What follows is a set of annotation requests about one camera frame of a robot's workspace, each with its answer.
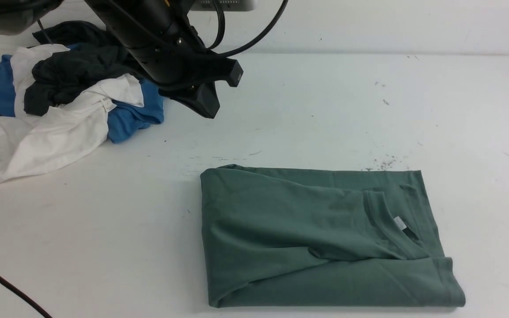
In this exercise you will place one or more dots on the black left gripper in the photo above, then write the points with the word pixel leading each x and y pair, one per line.
pixel 194 84

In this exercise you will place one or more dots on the green long sleeve shirt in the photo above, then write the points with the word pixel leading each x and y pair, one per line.
pixel 276 237

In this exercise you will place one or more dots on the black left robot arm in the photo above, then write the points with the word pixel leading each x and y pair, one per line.
pixel 163 45

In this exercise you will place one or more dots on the dark grey garment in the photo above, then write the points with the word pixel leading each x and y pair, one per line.
pixel 92 55

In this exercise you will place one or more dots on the white garment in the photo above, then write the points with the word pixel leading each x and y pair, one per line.
pixel 31 145

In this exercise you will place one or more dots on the blue garment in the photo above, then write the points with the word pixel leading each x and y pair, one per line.
pixel 123 121

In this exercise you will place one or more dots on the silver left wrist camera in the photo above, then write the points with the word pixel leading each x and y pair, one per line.
pixel 226 5

